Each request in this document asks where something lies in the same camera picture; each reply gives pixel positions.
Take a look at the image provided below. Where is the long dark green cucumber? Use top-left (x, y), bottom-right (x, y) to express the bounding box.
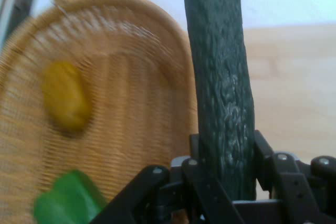
top-left (181, 0), bottom-right (257, 201)

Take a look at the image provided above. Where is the green bell pepper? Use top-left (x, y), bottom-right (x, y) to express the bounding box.
top-left (33, 170), bottom-right (108, 224)

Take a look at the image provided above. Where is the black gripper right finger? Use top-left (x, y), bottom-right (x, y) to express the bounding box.
top-left (253, 129), bottom-right (336, 224)

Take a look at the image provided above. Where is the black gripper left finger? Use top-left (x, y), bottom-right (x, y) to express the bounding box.
top-left (89, 133), bottom-right (245, 224)

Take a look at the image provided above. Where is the woven wicker basket with handles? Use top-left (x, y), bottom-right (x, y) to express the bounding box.
top-left (0, 0), bottom-right (199, 224)

